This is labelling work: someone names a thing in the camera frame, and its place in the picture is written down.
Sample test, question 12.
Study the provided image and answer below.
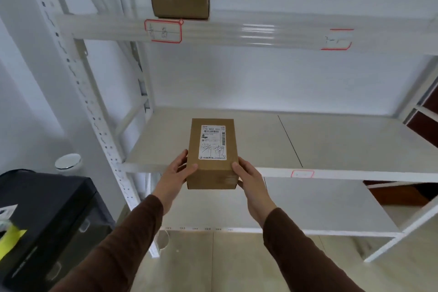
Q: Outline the person's right hand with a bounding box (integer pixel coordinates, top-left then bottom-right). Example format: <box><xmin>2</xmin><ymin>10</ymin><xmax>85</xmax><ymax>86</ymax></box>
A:
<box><xmin>232</xmin><ymin>157</ymin><xmax>278</xmax><ymax>229</ymax></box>

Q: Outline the person's left hand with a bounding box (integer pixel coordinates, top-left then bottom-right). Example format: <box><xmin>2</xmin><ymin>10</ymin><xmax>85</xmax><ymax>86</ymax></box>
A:
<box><xmin>151</xmin><ymin>150</ymin><xmax>198</xmax><ymax>216</ymax></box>

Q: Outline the brown cardboard box white label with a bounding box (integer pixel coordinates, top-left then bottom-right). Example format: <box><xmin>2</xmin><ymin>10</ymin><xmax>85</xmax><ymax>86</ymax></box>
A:
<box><xmin>186</xmin><ymin>118</ymin><xmax>239</xmax><ymax>190</ymax></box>

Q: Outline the person's right forearm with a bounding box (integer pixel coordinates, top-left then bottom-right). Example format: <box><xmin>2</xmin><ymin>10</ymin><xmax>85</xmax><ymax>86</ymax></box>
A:
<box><xmin>263</xmin><ymin>208</ymin><xmax>366</xmax><ymax>292</ymax></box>

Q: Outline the person's left forearm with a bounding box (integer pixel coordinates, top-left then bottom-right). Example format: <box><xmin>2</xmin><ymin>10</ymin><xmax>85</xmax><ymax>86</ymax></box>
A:
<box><xmin>51</xmin><ymin>195</ymin><xmax>165</xmax><ymax>292</ymax></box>

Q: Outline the white metal shelving rack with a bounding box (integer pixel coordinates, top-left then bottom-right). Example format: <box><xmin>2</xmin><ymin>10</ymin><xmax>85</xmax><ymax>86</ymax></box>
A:
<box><xmin>17</xmin><ymin>0</ymin><xmax>438</xmax><ymax>263</ymax></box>

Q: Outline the white round bin chrome lid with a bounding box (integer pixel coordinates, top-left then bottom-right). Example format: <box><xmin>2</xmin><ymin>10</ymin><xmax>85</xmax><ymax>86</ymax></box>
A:
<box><xmin>55</xmin><ymin>154</ymin><xmax>83</xmax><ymax>175</ymax></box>

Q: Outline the red bordered handwritten shelf label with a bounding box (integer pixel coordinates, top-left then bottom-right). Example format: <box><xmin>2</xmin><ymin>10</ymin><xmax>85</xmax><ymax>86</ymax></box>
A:
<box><xmin>144</xmin><ymin>19</ymin><xmax>184</xmax><ymax>43</ymax></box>

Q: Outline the black storage crate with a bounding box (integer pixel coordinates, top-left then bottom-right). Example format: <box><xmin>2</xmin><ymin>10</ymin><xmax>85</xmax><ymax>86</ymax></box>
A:
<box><xmin>0</xmin><ymin>170</ymin><xmax>116</xmax><ymax>292</ymax></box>

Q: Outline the dark red wooden furniture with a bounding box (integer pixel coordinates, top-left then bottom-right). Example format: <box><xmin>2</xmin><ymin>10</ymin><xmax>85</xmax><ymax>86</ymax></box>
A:
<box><xmin>363</xmin><ymin>76</ymin><xmax>438</xmax><ymax>207</ymax></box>

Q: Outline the yellow paper slip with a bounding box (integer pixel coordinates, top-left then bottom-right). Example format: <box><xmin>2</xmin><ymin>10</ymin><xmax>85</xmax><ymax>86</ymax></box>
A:
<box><xmin>0</xmin><ymin>224</ymin><xmax>27</xmax><ymax>259</ymax></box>

